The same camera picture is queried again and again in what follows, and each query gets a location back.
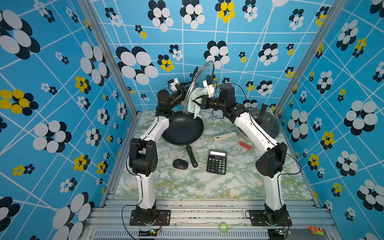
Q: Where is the right green circuit board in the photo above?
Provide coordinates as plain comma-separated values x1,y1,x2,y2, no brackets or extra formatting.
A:
268,229,285,240

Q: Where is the black frying pan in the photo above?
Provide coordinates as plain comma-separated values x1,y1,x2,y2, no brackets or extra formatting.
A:
162,111,204,168

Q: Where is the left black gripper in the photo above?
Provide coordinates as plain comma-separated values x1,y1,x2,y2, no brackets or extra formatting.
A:
168,82,196,113

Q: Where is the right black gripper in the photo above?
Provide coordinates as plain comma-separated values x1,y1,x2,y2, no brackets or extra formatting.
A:
192,95,228,114

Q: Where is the left green circuit board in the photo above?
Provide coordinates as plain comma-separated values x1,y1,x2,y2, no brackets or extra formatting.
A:
138,230,159,237

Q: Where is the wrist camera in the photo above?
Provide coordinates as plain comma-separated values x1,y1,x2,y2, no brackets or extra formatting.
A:
203,78,216,98
167,78,180,93

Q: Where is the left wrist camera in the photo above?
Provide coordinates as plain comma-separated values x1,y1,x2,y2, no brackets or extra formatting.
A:
167,78,180,93

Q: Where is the black computer mouse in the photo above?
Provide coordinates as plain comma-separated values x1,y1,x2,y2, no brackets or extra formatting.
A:
173,159,189,170

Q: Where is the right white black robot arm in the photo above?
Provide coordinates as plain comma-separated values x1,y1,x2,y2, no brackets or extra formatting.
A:
193,83,288,226

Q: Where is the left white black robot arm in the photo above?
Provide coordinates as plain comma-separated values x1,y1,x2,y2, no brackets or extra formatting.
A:
128,85,189,224

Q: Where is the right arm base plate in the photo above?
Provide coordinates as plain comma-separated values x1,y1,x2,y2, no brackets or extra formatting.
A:
247,209,293,228

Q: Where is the brown pan with cream handle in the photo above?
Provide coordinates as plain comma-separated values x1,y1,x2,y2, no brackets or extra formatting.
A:
212,108,281,143

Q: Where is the green circuit board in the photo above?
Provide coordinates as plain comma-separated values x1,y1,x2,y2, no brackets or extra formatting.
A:
268,229,285,240
138,230,159,237

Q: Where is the aluminium frame rail base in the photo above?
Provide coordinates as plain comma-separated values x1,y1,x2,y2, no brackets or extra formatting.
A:
81,199,343,240

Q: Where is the green tape roll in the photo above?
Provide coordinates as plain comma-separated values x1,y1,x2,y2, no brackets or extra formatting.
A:
219,222,229,235

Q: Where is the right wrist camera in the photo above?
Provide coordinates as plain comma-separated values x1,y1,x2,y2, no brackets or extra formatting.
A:
203,78,216,98

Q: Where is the light teal microfiber cloth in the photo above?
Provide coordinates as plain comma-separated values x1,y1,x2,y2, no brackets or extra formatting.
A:
187,88,208,119

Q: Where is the orange toy car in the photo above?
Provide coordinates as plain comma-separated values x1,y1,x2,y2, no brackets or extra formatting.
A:
309,225,324,236

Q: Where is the glass pot lid black handle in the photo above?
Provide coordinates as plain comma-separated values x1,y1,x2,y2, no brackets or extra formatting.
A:
244,101,281,139

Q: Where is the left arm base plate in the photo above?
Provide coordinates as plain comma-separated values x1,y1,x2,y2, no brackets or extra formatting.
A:
129,209,172,226

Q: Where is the black desk calculator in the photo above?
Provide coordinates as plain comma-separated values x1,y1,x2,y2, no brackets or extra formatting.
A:
206,150,228,175

